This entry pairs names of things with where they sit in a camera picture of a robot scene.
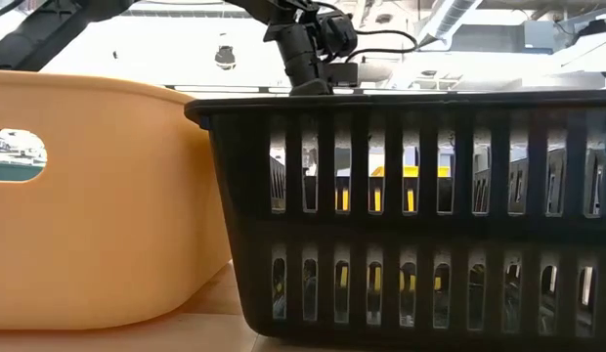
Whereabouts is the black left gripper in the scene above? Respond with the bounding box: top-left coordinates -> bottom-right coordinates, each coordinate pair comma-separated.
262,20 -> 360,97

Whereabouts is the yellow slotted plastic basket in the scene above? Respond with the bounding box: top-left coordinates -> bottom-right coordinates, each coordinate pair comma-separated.
369,164 -> 454,212

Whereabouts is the black slotted plastic basket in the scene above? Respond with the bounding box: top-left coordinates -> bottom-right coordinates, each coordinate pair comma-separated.
184,90 -> 606,351

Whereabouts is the orange plastic basket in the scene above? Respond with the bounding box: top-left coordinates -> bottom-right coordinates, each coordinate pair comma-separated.
0,69 -> 234,331

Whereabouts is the green plastic basket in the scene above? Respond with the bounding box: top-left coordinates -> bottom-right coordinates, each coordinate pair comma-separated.
0,162 -> 46,183

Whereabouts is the long linear ceiling light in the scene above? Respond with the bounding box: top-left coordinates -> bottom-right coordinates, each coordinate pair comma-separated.
164,83 -> 451,96

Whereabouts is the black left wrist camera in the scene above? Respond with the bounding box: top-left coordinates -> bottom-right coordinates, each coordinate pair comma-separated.
316,12 -> 359,58

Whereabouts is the black ceiling cord reel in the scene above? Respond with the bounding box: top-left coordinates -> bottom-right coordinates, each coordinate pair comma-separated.
214,44 -> 238,71

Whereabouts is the black left wrist camera cable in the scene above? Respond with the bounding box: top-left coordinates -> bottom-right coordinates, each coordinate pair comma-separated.
344,28 -> 420,65

